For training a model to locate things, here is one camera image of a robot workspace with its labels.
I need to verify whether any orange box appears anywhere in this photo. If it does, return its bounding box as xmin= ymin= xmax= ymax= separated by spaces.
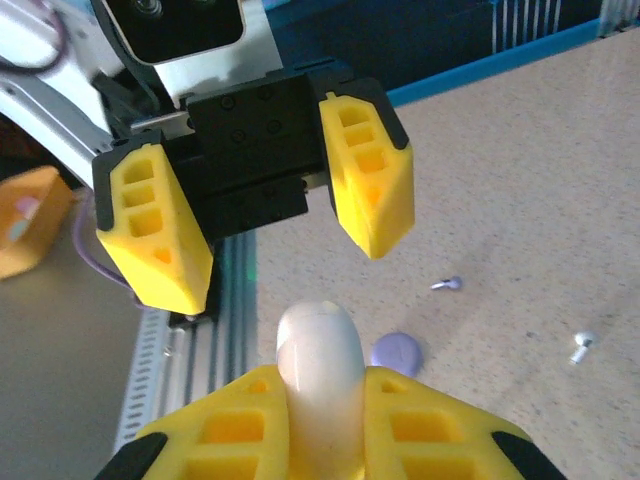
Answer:
xmin=0 ymin=165 xmax=76 ymax=280

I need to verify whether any white plastic tube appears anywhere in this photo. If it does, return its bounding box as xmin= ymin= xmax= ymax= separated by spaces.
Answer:
xmin=276 ymin=301 xmax=366 ymax=480

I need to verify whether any white wireless earbud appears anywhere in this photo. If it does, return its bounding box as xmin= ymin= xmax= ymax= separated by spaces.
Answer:
xmin=568 ymin=329 xmax=600 ymax=366

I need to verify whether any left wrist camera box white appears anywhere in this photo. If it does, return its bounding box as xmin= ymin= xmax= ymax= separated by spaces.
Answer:
xmin=91 ymin=0 xmax=284 ymax=109

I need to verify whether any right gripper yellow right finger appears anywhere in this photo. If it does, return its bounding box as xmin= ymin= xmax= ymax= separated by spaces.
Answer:
xmin=363 ymin=367 xmax=569 ymax=480

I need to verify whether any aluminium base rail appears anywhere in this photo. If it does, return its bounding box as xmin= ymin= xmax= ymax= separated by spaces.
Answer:
xmin=162 ymin=232 xmax=261 ymax=404

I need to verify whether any purple earbud charging case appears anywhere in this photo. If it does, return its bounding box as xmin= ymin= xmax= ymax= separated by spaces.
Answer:
xmin=370 ymin=332 xmax=425 ymax=379

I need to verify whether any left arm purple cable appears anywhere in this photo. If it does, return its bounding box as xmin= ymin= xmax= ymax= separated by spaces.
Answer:
xmin=0 ymin=0 xmax=146 ymax=311

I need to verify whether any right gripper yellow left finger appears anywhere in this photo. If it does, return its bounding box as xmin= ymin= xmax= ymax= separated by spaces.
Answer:
xmin=92 ymin=364 xmax=292 ymax=480

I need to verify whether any blue table edge strip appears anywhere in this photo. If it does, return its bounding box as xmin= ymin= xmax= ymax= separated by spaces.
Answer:
xmin=387 ymin=18 xmax=604 ymax=107

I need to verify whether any slotted grey cable channel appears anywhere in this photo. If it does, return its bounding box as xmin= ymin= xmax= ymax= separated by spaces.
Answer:
xmin=113 ymin=308 xmax=174 ymax=454

